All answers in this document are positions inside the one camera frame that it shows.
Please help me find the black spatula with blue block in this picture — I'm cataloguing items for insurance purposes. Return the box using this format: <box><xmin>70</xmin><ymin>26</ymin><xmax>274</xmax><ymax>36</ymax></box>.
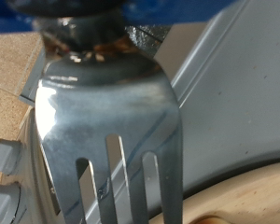
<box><xmin>0</xmin><ymin>0</ymin><xmax>239</xmax><ymax>224</ymax></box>

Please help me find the foil-lined oven tray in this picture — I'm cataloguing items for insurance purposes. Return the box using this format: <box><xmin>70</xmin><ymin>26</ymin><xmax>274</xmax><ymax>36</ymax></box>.
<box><xmin>124</xmin><ymin>25</ymin><xmax>173</xmax><ymax>60</ymax></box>

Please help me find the silver toaster oven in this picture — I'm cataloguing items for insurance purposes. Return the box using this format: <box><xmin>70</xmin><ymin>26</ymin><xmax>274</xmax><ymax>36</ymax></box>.
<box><xmin>17</xmin><ymin>0</ymin><xmax>280</xmax><ymax>224</ymax></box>

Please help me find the silver oven knob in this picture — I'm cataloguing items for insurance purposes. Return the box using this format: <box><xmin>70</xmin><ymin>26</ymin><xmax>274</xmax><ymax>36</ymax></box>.
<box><xmin>0</xmin><ymin>182</ymin><xmax>21</xmax><ymax>224</ymax></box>
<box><xmin>0</xmin><ymin>138</ymin><xmax>22</xmax><ymax>175</ymax></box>

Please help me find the round wooden board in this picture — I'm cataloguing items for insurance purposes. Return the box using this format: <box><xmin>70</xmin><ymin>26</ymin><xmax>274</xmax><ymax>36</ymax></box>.
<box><xmin>148</xmin><ymin>159</ymin><xmax>280</xmax><ymax>224</ymax></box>

